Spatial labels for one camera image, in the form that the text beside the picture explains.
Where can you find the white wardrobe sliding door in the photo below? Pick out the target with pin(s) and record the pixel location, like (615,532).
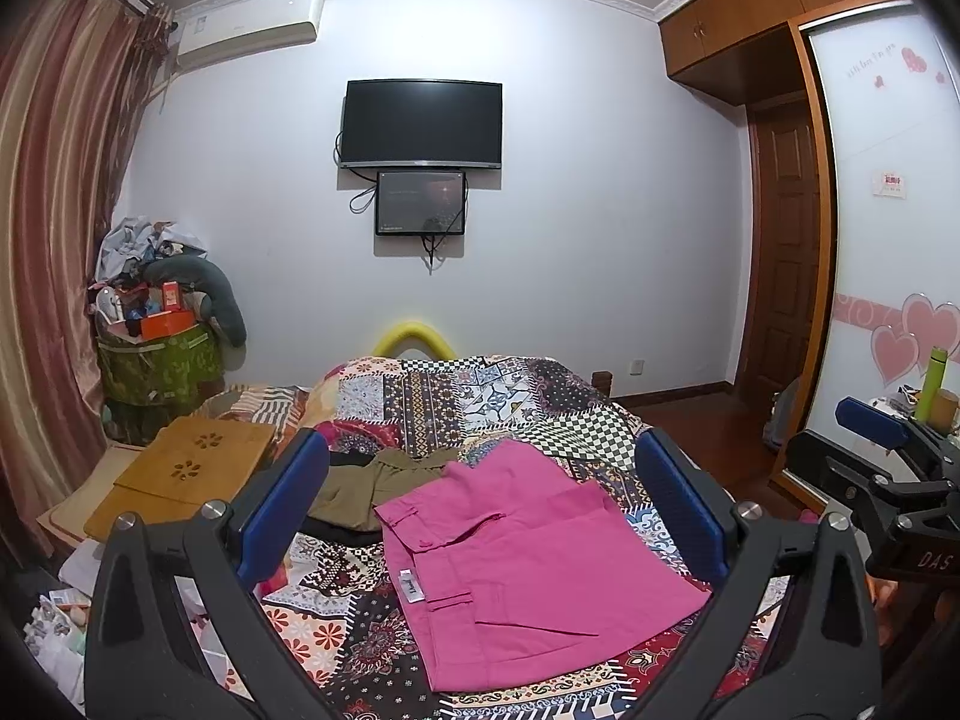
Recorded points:
(890,91)

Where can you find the wooden lap desk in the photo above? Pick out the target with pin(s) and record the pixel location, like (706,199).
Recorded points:
(190,461)

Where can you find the olive green shorts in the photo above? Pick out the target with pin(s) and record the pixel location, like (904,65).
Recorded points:
(398,474)

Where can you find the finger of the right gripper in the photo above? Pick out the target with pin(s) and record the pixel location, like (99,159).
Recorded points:
(871,424)

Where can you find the small black wall monitor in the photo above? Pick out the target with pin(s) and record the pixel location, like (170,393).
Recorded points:
(420,203)

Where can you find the wooden door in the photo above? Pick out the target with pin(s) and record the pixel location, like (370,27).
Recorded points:
(784,270)

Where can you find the green thermos bottle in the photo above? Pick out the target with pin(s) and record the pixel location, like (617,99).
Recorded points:
(932,382)

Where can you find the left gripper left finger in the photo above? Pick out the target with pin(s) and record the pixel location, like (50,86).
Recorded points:
(142,659)

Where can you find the wooden overhead cabinet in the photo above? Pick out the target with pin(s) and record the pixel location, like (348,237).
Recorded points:
(738,51)

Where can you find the pink pants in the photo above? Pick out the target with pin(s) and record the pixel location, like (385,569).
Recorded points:
(511,572)

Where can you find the black folded garment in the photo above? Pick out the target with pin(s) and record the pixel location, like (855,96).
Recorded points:
(342,512)

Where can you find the grey neck pillow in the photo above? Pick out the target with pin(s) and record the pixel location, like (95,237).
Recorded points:
(197,274)

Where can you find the striped pink curtain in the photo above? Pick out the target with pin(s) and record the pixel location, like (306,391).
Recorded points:
(75,78)

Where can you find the yellow curved headboard pad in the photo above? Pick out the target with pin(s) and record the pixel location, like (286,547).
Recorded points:
(413,331)

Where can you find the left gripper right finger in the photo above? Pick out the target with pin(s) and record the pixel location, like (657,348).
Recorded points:
(822,659)

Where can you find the green storage bin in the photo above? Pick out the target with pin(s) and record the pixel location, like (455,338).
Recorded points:
(148,385)

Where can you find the black wall television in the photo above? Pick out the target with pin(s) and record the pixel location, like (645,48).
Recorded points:
(402,122)

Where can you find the white air conditioner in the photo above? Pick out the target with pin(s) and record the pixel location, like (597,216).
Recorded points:
(246,27)

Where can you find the orange box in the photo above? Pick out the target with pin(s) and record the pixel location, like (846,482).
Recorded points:
(165,324)

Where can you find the pile of white papers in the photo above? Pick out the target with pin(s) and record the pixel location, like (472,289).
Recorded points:
(55,633)

